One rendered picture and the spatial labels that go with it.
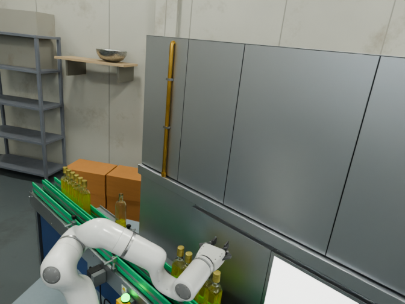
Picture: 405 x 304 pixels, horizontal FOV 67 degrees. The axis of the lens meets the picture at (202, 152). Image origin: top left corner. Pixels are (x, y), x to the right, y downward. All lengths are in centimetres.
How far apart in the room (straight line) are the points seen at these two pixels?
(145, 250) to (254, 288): 64
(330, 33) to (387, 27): 62
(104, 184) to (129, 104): 147
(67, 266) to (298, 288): 88
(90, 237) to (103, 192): 289
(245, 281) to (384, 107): 95
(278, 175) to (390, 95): 49
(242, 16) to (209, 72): 292
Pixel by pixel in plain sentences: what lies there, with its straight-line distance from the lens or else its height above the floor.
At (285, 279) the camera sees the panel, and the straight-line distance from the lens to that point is 142.
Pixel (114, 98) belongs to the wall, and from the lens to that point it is 494.
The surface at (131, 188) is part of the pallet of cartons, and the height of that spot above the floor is 59.
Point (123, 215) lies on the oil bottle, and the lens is 213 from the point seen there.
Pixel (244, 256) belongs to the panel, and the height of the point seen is 139.
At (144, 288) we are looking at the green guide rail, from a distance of 171.
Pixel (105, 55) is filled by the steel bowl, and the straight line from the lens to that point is 436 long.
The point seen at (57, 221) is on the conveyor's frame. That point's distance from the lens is 241.
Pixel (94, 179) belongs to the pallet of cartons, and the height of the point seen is 63.
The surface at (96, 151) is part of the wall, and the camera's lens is 533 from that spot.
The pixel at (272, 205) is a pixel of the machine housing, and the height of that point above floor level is 167.
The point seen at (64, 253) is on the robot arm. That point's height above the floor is 159.
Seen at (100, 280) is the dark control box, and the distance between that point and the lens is 198.
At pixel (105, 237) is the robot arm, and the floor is 166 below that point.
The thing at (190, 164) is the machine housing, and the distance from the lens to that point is 157.
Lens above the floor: 227
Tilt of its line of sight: 19 degrees down
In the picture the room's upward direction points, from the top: 6 degrees clockwise
